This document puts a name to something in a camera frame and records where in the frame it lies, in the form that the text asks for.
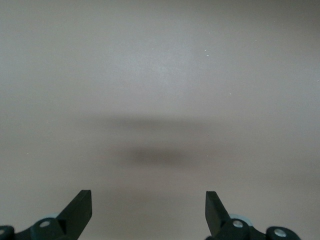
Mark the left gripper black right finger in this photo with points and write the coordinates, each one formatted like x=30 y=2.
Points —
x=215 y=212

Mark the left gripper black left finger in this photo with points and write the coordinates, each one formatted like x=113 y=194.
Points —
x=77 y=212

